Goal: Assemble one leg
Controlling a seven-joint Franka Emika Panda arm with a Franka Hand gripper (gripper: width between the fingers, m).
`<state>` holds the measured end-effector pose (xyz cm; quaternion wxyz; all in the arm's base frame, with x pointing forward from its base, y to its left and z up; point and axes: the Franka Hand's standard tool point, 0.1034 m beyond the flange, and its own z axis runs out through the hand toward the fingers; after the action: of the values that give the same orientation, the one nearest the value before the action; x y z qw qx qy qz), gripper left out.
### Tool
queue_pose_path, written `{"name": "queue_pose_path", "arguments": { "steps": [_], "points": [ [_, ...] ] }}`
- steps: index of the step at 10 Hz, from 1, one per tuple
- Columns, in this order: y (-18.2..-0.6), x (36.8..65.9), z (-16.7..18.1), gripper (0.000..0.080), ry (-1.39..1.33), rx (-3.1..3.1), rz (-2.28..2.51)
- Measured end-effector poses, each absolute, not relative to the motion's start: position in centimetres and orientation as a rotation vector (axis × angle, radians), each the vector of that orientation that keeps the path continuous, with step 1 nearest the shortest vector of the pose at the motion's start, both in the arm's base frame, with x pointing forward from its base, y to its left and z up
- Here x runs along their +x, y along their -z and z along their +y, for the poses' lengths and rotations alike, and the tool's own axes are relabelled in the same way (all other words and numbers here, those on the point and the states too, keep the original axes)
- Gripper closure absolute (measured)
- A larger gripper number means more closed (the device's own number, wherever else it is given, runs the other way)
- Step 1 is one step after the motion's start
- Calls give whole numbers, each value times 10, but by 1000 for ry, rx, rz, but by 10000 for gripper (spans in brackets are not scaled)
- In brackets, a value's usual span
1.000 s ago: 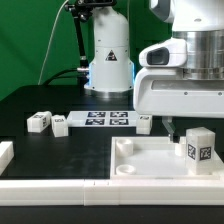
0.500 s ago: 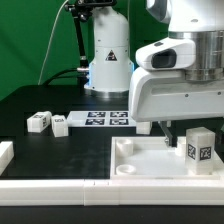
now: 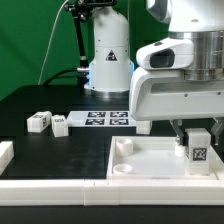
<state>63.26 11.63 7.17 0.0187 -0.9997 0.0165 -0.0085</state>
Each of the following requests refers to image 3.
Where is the white cable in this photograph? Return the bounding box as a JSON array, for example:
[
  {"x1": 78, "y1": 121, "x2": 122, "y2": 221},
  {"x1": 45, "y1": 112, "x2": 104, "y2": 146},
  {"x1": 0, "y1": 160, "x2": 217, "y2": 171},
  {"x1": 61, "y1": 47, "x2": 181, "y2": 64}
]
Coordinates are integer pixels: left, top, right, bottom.
[{"x1": 37, "y1": 0, "x2": 70, "y2": 86}]

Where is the black camera stand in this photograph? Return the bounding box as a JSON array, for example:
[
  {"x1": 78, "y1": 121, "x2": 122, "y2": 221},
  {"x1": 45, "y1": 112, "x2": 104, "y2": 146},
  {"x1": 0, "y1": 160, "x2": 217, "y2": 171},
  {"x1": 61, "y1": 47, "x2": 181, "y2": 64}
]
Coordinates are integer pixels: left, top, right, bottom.
[{"x1": 64, "y1": 0, "x2": 117, "y2": 68}]

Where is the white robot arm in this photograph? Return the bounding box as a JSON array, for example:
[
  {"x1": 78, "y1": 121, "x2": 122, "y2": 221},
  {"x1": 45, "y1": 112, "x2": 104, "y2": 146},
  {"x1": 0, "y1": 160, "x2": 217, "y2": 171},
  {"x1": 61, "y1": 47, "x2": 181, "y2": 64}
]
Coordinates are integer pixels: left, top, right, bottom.
[{"x1": 85, "y1": 0, "x2": 224, "y2": 142}]

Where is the white U-shaped fence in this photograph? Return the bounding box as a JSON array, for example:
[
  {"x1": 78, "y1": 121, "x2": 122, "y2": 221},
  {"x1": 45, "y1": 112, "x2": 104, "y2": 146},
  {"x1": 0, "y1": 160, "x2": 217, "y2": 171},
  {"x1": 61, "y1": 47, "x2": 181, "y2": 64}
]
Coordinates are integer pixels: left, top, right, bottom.
[{"x1": 0, "y1": 140, "x2": 224, "y2": 207}]

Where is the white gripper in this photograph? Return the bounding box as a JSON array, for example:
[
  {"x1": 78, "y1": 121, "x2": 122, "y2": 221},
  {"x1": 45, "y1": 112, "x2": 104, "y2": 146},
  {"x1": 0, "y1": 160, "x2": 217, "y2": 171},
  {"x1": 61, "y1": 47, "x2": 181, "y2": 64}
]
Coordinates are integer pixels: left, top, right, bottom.
[{"x1": 129, "y1": 38, "x2": 224, "y2": 145}]

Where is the black cable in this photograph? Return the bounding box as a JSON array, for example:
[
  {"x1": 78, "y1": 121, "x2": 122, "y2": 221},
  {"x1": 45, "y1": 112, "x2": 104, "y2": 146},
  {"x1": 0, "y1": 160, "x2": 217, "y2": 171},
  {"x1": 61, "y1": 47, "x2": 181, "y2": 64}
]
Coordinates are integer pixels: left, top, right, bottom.
[{"x1": 43, "y1": 67, "x2": 84, "y2": 86}]

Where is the white marker base plate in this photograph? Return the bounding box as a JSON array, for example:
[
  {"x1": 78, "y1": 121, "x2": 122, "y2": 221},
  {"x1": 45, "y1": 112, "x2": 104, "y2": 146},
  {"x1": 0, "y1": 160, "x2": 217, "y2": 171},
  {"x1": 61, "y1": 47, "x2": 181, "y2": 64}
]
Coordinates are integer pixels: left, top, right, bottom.
[{"x1": 67, "y1": 111, "x2": 136, "y2": 127}]

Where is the white square tabletop part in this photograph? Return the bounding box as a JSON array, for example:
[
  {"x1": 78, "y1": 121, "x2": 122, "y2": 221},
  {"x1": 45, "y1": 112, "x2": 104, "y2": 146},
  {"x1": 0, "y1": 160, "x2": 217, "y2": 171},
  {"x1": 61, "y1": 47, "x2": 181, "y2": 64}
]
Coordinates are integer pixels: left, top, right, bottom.
[{"x1": 107, "y1": 136, "x2": 224, "y2": 180}]

